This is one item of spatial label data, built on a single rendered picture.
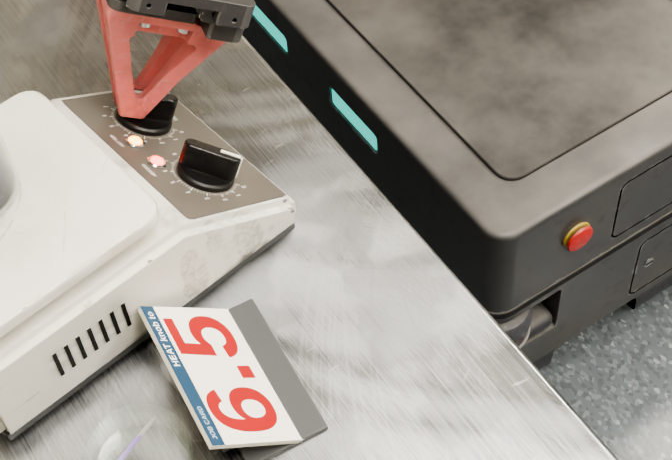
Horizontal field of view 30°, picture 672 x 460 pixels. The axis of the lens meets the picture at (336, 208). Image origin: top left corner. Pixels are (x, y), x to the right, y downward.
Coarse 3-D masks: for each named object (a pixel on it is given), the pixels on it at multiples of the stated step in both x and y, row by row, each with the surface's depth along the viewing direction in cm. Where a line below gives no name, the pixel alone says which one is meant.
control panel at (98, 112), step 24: (96, 96) 71; (96, 120) 69; (192, 120) 73; (120, 144) 68; (144, 144) 69; (168, 144) 70; (216, 144) 71; (144, 168) 67; (168, 168) 68; (240, 168) 70; (168, 192) 66; (192, 192) 66; (240, 192) 68; (264, 192) 69; (192, 216) 65
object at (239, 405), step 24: (168, 312) 65; (192, 312) 66; (216, 312) 67; (192, 336) 65; (216, 336) 66; (192, 360) 63; (216, 360) 64; (240, 360) 65; (216, 384) 63; (240, 384) 64; (216, 408) 61; (240, 408) 62; (264, 408) 63; (240, 432) 61; (264, 432) 62; (288, 432) 63
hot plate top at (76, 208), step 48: (48, 144) 65; (48, 192) 63; (96, 192) 63; (144, 192) 63; (0, 240) 61; (48, 240) 61; (96, 240) 61; (0, 288) 60; (48, 288) 59; (0, 336) 59
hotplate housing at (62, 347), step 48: (96, 144) 67; (144, 240) 63; (192, 240) 64; (240, 240) 68; (96, 288) 62; (144, 288) 64; (192, 288) 67; (48, 336) 61; (96, 336) 63; (144, 336) 67; (0, 384) 60; (48, 384) 63; (0, 432) 63
